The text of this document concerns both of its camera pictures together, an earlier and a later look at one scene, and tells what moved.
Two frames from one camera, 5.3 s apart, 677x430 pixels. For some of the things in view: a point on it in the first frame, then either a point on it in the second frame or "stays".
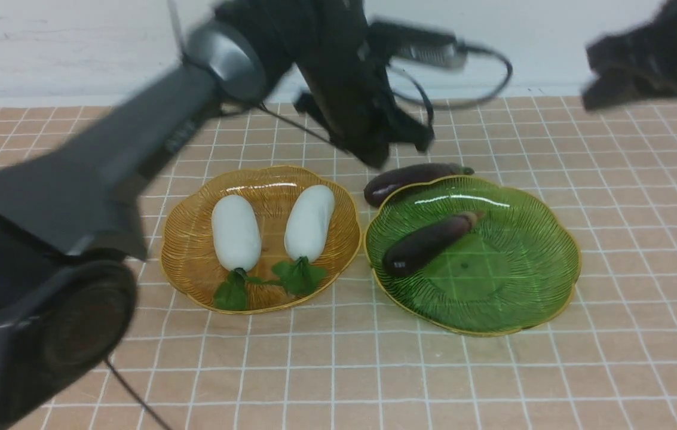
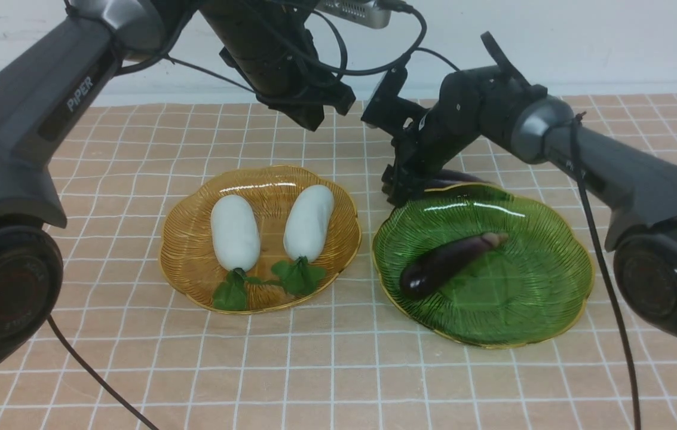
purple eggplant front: x=414 y=246 -> x=422 y=276
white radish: x=237 y=238 stays
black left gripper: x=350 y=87 -> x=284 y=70
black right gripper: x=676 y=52 -> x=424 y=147
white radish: x=306 y=229 stays
